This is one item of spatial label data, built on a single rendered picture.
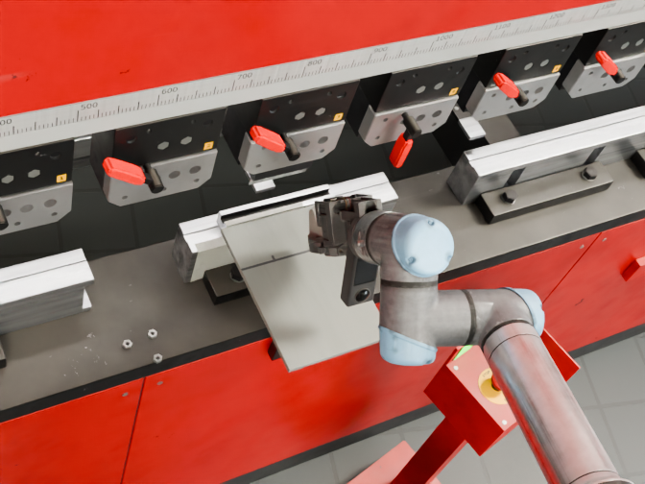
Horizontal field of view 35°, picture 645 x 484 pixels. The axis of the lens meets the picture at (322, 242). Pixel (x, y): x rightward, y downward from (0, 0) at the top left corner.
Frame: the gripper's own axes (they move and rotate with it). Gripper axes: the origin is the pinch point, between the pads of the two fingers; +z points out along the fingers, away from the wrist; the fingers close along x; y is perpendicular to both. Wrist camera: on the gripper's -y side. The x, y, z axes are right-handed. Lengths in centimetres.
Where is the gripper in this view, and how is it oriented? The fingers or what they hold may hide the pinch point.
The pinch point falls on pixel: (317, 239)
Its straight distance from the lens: 158.3
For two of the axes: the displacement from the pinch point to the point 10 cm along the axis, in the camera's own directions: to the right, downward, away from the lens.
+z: -4.2, -0.9, 9.0
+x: -9.0, 1.7, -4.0
